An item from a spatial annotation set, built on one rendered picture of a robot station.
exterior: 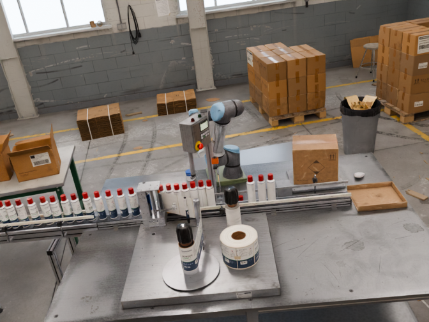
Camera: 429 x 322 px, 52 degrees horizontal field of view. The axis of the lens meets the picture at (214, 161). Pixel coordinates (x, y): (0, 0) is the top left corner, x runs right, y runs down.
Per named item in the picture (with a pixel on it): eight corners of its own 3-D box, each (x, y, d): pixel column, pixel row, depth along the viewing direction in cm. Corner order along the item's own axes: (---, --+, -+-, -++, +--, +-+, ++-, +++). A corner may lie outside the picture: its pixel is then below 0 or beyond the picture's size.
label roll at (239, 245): (256, 270, 230) (255, 248, 223) (219, 268, 234) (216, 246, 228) (260, 246, 247) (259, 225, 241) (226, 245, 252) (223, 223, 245)
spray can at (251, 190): (248, 206, 285) (246, 178, 276) (248, 201, 290) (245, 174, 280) (256, 205, 285) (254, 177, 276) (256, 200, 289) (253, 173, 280)
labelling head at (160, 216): (143, 227, 276) (135, 192, 265) (146, 216, 288) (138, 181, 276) (165, 225, 275) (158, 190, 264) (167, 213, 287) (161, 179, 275)
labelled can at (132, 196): (132, 217, 288) (126, 190, 279) (133, 213, 293) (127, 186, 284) (140, 216, 288) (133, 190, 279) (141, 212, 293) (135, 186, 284)
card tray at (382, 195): (358, 211, 274) (358, 206, 272) (346, 190, 297) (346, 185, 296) (406, 207, 273) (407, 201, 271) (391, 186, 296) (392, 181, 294)
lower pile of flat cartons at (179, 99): (158, 116, 709) (155, 103, 699) (158, 105, 757) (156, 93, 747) (197, 110, 712) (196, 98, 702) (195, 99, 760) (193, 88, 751)
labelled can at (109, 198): (109, 220, 289) (102, 193, 280) (111, 215, 294) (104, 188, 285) (117, 219, 289) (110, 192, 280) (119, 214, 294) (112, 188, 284)
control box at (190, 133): (182, 151, 275) (178, 122, 266) (199, 140, 287) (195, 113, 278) (196, 154, 269) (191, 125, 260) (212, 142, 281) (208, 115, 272)
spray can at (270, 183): (268, 204, 284) (266, 176, 275) (267, 200, 289) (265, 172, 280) (276, 203, 284) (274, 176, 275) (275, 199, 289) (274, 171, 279)
